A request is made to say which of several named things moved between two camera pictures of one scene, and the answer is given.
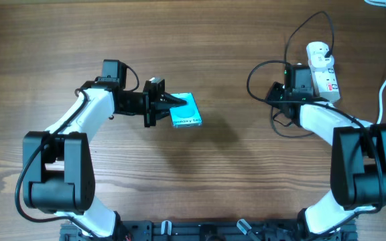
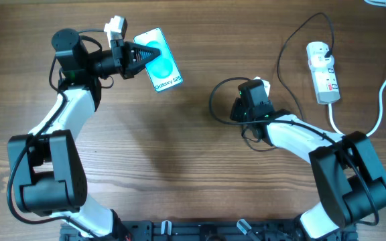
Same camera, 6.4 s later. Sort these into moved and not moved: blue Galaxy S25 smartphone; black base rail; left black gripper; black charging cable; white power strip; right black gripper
Moved: left black gripper; blue Galaxy S25 smartphone; black charging cable; right black gripper
Not moved: black base rail; white power strip
